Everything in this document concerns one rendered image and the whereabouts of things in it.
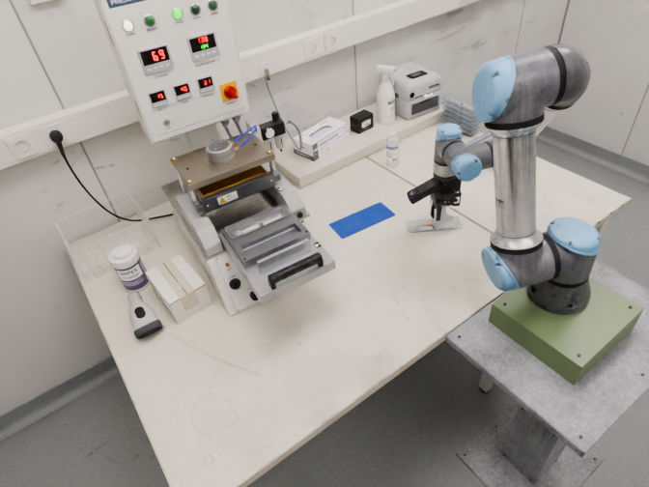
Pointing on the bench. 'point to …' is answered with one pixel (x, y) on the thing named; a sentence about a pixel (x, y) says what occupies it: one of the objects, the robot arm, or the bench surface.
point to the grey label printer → (415, 90)
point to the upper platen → (231, 181)
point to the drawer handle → (295, 269)
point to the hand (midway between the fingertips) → (433, 221)
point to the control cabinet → (178, 67)
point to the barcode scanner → (142, 317)
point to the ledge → (343, 154)
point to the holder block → (268, 240)
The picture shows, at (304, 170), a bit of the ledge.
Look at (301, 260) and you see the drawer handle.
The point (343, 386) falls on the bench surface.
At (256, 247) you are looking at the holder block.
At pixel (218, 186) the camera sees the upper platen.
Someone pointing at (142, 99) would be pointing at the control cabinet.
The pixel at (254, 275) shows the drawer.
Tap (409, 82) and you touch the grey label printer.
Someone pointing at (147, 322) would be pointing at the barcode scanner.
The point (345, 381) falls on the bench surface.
